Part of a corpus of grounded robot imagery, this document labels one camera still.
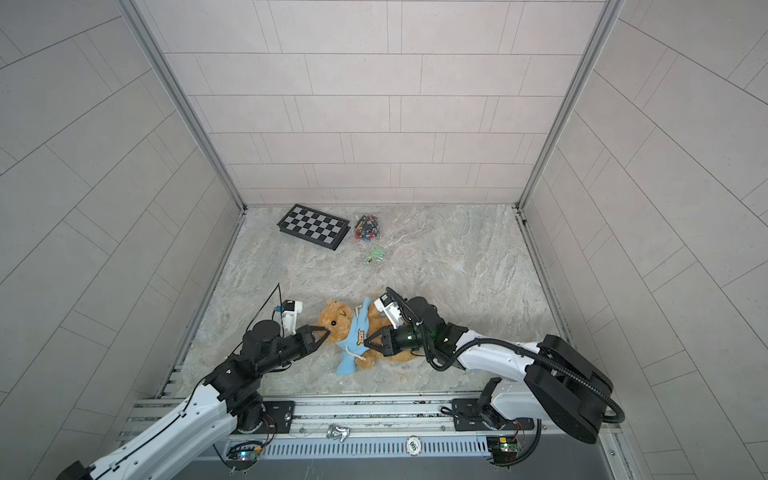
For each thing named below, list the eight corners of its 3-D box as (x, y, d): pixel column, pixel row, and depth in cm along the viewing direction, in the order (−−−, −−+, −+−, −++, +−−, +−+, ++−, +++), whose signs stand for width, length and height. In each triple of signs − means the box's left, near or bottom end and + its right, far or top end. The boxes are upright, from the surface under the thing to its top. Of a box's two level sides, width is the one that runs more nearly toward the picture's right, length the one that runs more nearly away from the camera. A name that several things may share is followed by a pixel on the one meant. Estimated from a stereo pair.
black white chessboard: (278, 230, 110) (276, 225, 108) (298, 208, 118) (296, 202, 115) (333, 251, 104) (332, 246, 102) (351, 226, 112) (350, 221, 109)
